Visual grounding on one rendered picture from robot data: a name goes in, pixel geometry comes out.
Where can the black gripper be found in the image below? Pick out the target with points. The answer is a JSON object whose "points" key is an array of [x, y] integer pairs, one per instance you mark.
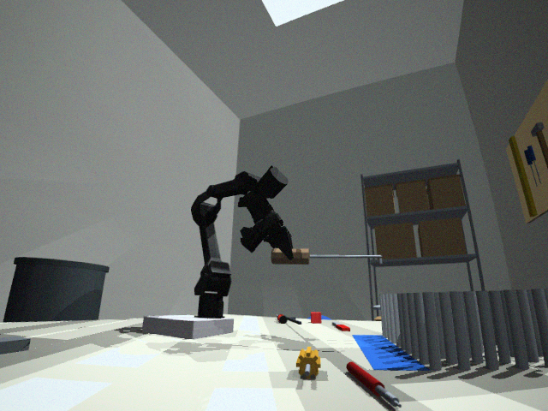
{"points": [[276, 234]]}

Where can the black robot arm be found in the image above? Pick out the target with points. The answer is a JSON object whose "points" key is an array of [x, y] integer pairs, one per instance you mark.
{"points": [[215, 275]]}

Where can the red cube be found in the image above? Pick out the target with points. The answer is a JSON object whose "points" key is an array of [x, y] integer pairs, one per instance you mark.
{"points": [[316, 318]]}

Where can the blue tape strip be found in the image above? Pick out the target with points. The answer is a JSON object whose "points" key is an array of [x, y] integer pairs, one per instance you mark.
{"points": [[385, 355]]}

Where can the red-handled screwdriver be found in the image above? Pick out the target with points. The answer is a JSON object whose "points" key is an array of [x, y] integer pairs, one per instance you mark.
{"points": [[372, 384]]}

